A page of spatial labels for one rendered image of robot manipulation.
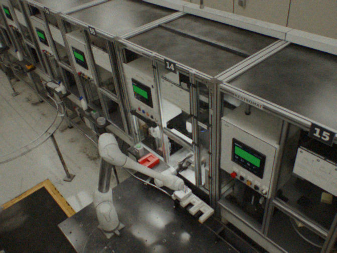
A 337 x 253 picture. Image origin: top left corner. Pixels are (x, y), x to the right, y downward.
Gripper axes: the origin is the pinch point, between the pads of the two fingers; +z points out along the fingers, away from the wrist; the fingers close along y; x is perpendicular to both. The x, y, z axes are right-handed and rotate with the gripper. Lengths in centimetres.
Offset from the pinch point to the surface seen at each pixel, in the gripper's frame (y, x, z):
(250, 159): 61, -75, -18
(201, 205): -13.1, -36.6, -23.8
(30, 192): -99, 183, -114
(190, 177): -9.6, -9.7, -9.8
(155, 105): 57, 23, -15
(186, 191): -7.9, -20.0, -24.8
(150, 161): -4.9, 29.1, -24.3
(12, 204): -99, 182, -138
